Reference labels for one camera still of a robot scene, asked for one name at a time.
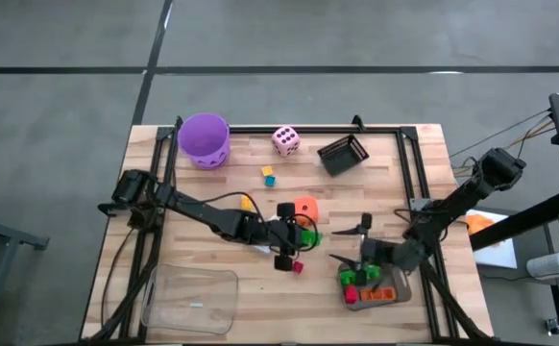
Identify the grey metal side table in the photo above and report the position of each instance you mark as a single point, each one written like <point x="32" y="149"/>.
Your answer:
<point x="6" y="236"/>

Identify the grey translucent plastic tray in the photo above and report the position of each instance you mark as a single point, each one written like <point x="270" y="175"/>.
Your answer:
<point x="402" y="288"/>

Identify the white paper roll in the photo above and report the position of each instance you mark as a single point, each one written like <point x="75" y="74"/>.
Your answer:
<point x="548" y="264"/>

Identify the black slotted plastic basket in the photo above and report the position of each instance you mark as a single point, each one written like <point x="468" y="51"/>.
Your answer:
<point x="342" y="155"/>

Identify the long green toy brick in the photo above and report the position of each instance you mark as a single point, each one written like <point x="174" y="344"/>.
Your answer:
<point x="347" y="277"/>

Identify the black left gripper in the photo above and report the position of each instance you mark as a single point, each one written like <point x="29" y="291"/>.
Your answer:
<point x="272" y="235"/>

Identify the short green toy brick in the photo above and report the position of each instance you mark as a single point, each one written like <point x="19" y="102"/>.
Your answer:
<point x="311" y="238"/>

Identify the yellow toy brick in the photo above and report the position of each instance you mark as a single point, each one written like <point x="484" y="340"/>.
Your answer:
<point x="246" y="204"/>

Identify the pink foam die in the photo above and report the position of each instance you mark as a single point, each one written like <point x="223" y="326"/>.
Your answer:
<point x="286" y="140"/>

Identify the yellow small toy block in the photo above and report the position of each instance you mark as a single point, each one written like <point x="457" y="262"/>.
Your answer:
<point x="267" y="171"/>

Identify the black diagonal beam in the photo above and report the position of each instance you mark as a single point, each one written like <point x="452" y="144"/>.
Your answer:
<point x="524" y="221"/>

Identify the small black castor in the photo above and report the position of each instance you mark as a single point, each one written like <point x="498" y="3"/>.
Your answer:
<point x="553" y="327"/>

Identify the white board on floor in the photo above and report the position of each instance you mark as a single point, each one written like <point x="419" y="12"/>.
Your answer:
<point x="498" y="257"/>

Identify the orange foam die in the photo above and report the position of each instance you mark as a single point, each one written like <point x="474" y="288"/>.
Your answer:
<point x="307" y="206"/>

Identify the black frame clamp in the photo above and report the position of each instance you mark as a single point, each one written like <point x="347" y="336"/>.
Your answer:
<point x="357" y="123"/>
<point x="179" y="122"/>

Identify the clear plastic bin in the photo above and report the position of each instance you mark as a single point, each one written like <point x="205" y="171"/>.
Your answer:
<point x="188" y="300"/>

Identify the purple pumpkin-face bucket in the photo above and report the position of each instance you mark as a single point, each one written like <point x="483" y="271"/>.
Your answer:
<point x="203" y="139"/>

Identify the teal small toy block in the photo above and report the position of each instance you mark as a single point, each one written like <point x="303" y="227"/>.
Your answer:
<point x="270" y="181"/>

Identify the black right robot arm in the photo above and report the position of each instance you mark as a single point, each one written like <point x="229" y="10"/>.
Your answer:
<point x="452" y="202"/>

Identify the orange wedge toy brick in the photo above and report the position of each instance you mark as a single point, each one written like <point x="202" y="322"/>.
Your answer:
<point x="378" y="294"/>

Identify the orange object beside table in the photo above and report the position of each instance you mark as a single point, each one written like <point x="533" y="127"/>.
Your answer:
<point x="480" y="224"/>

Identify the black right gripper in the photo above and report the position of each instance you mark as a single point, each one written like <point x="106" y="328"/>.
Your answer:
<point x="378" y="251"/>

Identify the grey metal base plate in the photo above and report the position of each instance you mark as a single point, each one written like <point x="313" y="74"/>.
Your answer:
<point x="419" y="204"/>

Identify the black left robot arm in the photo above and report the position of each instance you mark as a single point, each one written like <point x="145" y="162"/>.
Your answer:
<point x="198" y="211"/>

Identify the small red toy cube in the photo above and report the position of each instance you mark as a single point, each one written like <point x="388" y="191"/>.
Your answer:
<point x="298" y="267"/>

